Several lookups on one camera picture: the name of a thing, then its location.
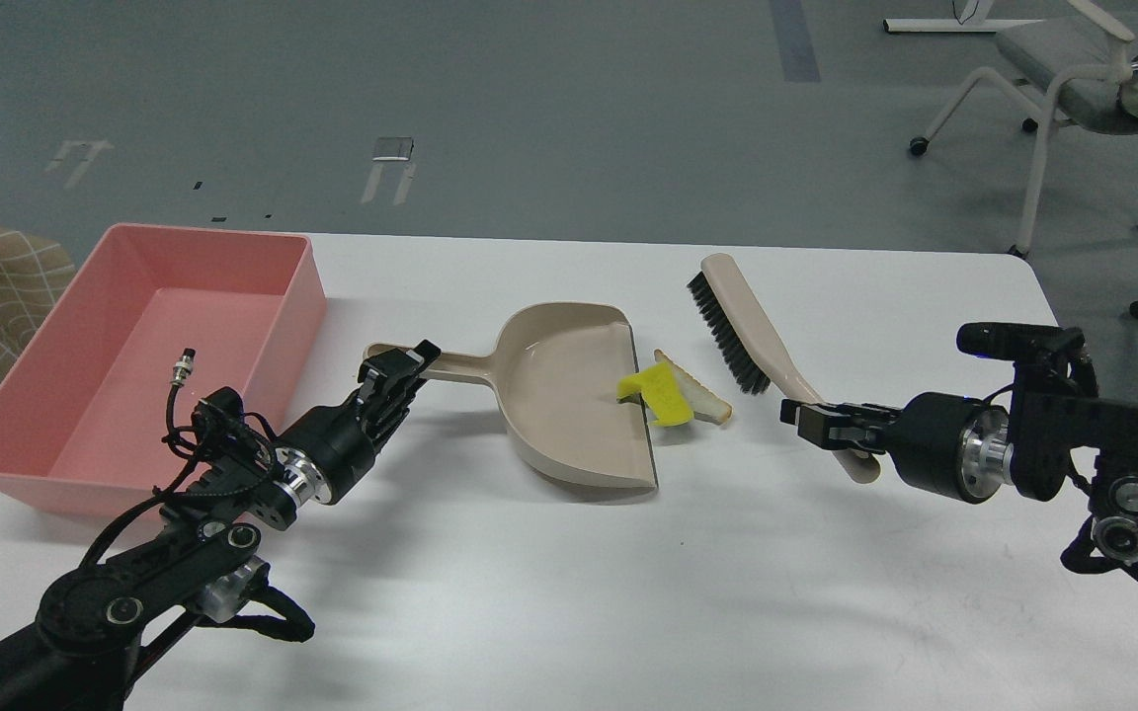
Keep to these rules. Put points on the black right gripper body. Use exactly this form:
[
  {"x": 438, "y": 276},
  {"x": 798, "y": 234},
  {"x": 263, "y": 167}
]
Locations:
[{"x": 949, "y": 445}]

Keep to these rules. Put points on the metal floor outlet plate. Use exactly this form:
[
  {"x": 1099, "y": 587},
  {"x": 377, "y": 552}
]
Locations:
[{"x": 393, "y": 149}]

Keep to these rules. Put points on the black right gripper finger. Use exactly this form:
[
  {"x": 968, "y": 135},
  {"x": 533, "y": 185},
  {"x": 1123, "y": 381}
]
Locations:
[
  {"x": 835, "y": 434},
  {"x": 870, "y": 415}
]

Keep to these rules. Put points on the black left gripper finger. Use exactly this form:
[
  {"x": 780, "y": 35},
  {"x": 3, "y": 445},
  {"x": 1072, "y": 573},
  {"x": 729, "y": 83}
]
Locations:
[
  {"x": 400, "y": 378},
  {"x": 366, "y": 398}
]

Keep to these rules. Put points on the toast bread slice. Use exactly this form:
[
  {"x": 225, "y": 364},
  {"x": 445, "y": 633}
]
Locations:
[{"x": 706, "y": 406}]

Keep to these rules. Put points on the white grey office chair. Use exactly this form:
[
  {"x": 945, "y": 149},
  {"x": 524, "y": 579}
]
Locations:
[{"x": 1080, "y": 70}]

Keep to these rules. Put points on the beige hand brush black bristles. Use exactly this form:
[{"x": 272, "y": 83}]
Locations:
[{"x": 743, "y": 333}]

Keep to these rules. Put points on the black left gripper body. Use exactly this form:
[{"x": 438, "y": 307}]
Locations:
[{"x": 341, "y": 442}]

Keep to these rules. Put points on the beige plastic dustpan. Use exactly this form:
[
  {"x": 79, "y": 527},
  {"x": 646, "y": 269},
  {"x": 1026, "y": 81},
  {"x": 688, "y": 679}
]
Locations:
[{"x": 554, "y": 371}]

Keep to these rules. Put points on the pink plastic bin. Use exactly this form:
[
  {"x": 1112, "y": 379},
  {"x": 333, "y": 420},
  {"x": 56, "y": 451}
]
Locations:
[{"x": 82, "y": 409}]

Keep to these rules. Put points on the yellow green sponge piece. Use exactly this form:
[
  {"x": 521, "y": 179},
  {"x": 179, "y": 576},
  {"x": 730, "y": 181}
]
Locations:
[{"x": 658, "y": 389}]

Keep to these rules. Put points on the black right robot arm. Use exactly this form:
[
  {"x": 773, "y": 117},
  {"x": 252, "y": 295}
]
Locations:
[{"x": 1057, "y": 429}]

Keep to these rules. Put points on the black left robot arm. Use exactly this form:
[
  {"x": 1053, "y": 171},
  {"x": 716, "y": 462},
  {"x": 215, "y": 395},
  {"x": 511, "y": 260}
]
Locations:
[{"x": 187, "y": 556}]

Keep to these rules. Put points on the white desk base bar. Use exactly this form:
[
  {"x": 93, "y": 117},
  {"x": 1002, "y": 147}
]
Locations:
[{"x": 983, "y": 26}]

